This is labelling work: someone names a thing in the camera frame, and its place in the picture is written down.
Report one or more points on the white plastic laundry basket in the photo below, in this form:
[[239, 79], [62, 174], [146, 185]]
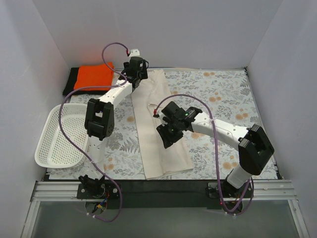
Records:
[[54, 151]]

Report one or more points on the aluminium front frame rail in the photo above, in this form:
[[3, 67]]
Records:
[[264, 189]]

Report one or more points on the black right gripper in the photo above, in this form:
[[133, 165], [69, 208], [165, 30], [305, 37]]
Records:
[[168, 134]]

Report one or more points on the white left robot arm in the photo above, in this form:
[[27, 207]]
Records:
[[99, 123]]

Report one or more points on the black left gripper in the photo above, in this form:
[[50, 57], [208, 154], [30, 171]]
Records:
[[136, 81]]

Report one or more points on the black folded t shirt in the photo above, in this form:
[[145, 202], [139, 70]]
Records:
[[72, 79]]

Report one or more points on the orange folded t shirt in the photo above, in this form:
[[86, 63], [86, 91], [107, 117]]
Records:
[[94, 75]]

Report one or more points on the floral patterned table cloth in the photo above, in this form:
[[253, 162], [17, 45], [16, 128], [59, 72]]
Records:
[[226, 94]]

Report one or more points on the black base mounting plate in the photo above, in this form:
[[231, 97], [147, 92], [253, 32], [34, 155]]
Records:
[[184, 200]]

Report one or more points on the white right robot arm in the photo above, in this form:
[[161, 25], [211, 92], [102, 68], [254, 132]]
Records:
[[252, 143]]

